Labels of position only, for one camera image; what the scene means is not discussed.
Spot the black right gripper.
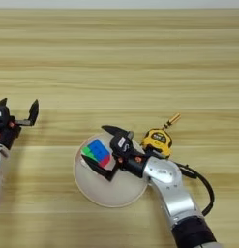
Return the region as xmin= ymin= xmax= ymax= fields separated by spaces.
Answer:
xmin=80 ymin=125 xmax=151 ymax=182

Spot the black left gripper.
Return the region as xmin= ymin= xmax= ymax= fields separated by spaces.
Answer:
xmin=0 ymin=97 xmax=40 ymax=151

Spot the multicolour puzzle cube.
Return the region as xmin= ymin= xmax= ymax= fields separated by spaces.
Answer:
xmin=80 ymin=139 xmax=111 ymax=169

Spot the yellow tape measure with strap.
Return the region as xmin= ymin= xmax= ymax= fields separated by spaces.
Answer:
xmin=140 ymin=128 xmax=173 ymax=159

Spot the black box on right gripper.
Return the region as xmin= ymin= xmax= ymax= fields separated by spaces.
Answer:
xmin=109 ymin=134 xmax=135 ymax=160

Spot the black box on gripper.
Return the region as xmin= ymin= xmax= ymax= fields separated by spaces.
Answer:
xmin=0 ymin=105 xmax=11 ymax=125
xmin=109 ymin=134 xmax=135 ymax=160

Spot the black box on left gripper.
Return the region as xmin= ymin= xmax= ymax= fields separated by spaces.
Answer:
xmin=0 ymin=105 xmax=11 ymax=125

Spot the white round plate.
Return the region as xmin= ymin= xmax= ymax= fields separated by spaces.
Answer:
xmin=73 ymin=131 xmax=148 ymax=208

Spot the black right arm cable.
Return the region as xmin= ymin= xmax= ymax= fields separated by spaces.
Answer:
xmin=175 ymin=162 xmax=216 ymax=217

